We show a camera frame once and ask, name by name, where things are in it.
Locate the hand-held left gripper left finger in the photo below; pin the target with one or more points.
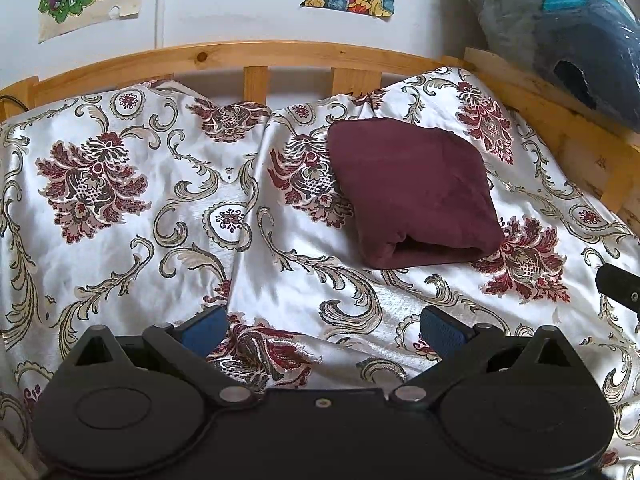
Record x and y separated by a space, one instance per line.
204 330

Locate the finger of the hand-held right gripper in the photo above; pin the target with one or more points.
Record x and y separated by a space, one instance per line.
620 285

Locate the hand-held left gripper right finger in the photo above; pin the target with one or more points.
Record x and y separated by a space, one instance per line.
442 334

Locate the maroon long-sleeved shirt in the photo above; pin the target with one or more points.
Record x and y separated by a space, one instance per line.
415 190

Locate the floral satin bedspread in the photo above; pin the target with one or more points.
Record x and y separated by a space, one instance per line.
150 240

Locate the plastic-wrapped blue bedding bundle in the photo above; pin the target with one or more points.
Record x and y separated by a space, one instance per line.
575 25

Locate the wooden bed frame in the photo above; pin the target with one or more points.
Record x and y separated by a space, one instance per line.
300 54

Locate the white wall pipe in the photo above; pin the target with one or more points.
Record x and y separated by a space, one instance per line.
162 10

